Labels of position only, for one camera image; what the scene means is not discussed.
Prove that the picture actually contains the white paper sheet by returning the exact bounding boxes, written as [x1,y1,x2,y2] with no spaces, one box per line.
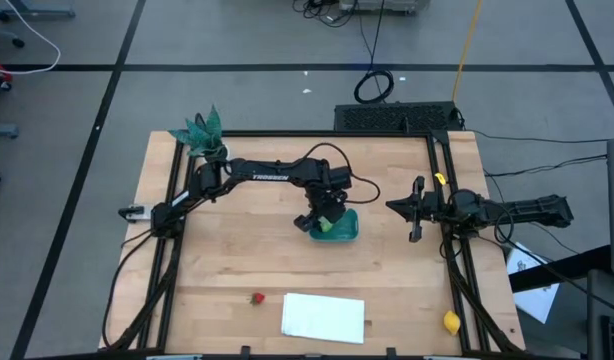
[506,242,561,325]

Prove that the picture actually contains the grey chair leg with caster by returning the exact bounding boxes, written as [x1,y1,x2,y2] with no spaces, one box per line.
[0,29,27,50]

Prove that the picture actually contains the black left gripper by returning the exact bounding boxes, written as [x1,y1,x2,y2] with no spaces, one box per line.
[293,182,348,234]

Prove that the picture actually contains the grey equipment box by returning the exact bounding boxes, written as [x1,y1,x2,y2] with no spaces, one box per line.
[339,0,432,14]

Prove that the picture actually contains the black desk beam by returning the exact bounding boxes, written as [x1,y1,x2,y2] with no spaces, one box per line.
[509,244,613,294]

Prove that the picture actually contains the white folded cloth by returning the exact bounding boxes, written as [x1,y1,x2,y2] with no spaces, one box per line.
[280,292,367,346]

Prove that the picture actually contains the white cable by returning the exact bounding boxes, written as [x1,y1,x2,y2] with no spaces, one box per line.
[0,0,62,76]

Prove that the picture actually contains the thin black cable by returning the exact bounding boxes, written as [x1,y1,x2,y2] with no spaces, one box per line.
[469,128,614,146]
[484,154,608,179]

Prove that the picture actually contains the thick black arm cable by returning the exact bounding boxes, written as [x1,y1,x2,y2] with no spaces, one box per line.
[101,232,156,349]

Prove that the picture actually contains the yellow cable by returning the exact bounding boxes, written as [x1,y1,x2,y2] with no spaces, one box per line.
[451,0,485,106]

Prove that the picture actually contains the green plant in white pot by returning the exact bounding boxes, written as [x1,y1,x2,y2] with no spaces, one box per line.
[167,103,233,164]

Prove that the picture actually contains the black aluminium table frame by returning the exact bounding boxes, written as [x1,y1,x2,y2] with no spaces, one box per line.
[99,129,526,360]

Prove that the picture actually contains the grey furniture base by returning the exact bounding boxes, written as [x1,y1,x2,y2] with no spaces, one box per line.
[0,0,77,24]

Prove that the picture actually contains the black coiled cable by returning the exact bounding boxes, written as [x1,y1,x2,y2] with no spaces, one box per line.
[353,0,396,105]

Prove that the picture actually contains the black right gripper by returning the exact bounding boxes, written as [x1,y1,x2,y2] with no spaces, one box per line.
[385,175,446,244]

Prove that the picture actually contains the black perforated computer case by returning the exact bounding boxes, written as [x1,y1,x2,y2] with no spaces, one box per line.
[333,101,464,134]

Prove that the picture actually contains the teal plastic tupperware container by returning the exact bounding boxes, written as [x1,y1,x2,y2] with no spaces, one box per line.
[309,207,360,245]

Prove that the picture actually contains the yellow toy lemon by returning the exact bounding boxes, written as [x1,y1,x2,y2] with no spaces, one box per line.
[442,310,462,337]

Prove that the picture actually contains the tangled black cables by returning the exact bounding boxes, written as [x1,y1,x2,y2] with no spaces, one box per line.
[292,0,358,29]

